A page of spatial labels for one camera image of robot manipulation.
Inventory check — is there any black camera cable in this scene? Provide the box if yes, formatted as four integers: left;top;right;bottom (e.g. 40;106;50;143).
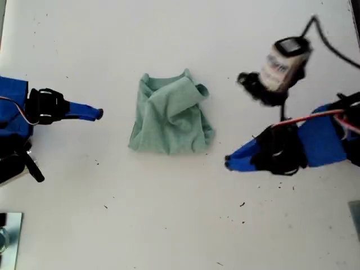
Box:
300;15;360;70

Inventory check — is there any red white servo wire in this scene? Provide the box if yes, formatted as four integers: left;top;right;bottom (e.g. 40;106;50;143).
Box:
0;96;40;126

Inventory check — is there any green t-shirt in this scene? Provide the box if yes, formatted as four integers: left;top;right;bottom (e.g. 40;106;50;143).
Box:
128;67;217;155

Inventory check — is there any steel plate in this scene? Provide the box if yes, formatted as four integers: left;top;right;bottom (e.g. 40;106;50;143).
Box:
0;212;24;270

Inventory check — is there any orange servo wire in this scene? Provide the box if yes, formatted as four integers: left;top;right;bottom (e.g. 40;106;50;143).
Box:
272;109;347;127

